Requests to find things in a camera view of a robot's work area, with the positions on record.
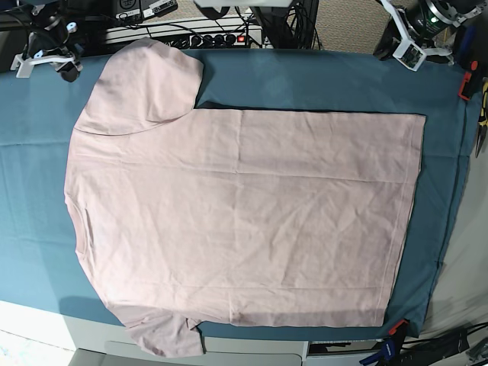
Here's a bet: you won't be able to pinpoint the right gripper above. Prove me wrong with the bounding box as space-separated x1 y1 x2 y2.
23 14 82 82

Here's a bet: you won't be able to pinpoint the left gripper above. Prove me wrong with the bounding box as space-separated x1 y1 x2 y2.
373 1 458 61

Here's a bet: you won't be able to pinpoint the pink T-shirt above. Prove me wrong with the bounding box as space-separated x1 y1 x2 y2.
64 38 425 358

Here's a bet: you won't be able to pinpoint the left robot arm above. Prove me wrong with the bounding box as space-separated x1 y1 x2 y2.
373 1 487 61

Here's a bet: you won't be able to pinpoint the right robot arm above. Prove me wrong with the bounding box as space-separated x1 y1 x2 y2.
11 2 82 82

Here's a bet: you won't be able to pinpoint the blue clamp top right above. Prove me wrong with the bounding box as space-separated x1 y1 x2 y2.
453 25 477 69

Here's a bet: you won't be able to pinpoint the orange black clamp right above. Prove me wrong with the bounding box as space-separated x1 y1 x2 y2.
458 60 482 101

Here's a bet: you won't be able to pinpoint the white power strip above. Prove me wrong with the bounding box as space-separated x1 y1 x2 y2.
103 22 264 50

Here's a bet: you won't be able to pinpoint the teal table cloth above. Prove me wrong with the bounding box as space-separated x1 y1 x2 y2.
1 50 480 341

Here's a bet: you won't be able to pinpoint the orange blue clamp bottom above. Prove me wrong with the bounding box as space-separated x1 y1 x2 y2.
359 319 409 366

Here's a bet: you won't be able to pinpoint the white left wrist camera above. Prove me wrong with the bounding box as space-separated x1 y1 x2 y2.
393 38 452 72

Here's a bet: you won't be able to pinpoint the yellow handled pliers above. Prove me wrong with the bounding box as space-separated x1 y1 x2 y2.
475 79 488 158

